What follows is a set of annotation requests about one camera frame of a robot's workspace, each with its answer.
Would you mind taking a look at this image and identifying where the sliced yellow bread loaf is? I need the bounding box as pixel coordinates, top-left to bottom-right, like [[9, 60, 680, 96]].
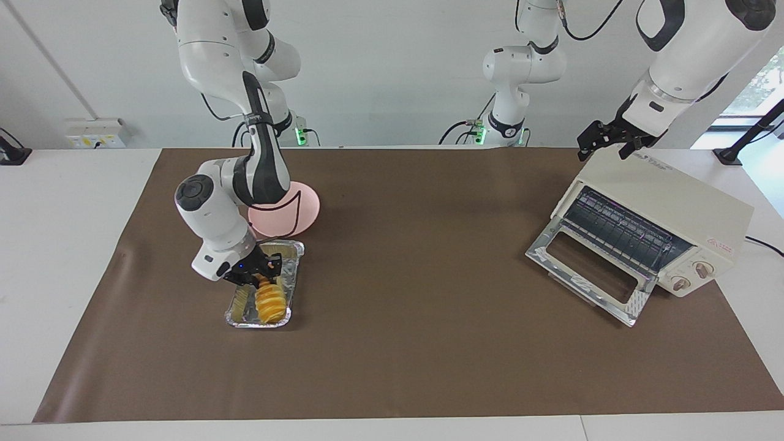
[[254, 274, 288, 324]]

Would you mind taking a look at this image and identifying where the aluminium foil tray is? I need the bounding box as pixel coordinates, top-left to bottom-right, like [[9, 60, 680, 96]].
[[224, 239, 305, 330]]

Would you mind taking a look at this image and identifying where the cream toaster oven body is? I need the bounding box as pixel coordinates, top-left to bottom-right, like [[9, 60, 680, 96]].
[[550, 146, 755, 299]]

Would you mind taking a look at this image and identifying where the silver glass oven door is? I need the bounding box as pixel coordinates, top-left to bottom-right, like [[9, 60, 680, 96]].
[[526, 216, 659, 327]]

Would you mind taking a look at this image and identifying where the pink round plate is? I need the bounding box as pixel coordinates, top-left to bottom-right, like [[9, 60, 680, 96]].
[[247, 181, 321, 239]]

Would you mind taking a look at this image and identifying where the brown table mat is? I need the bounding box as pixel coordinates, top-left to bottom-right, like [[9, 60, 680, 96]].
[[32, 147, 784, 423]]

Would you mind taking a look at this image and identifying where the window with green view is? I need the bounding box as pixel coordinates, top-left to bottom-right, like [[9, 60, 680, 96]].
[[720, 46, 784, 118]]

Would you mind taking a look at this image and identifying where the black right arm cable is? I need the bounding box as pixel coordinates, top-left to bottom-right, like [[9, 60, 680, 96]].
[[201, 92, 304, 238]]

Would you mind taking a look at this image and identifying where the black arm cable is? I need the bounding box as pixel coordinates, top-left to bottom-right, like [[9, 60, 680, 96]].
[[201, 92, 304, 238], [556, 0, 625, 42]]

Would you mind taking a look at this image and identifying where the oven wire rack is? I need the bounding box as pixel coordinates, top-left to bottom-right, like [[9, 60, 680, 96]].
[[560, 186, 693, 277]]

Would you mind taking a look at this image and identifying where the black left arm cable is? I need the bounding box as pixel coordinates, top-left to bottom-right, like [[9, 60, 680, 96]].
[[556, 0, 625, 42]]

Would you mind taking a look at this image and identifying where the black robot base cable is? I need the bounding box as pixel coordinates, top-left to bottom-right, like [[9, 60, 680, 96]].
[[438, 93, 497, 146]]

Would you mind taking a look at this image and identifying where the black oven power cable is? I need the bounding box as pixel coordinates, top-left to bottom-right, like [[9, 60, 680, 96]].
[[744, 236, 784, 258]]

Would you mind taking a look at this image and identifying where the white wall socket box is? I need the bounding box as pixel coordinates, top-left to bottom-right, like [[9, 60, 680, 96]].
[[64, 118, 132, 149]]

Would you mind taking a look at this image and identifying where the small black clamp mount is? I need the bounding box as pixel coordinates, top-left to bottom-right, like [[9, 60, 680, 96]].
[[0, 127, 32, 166]]

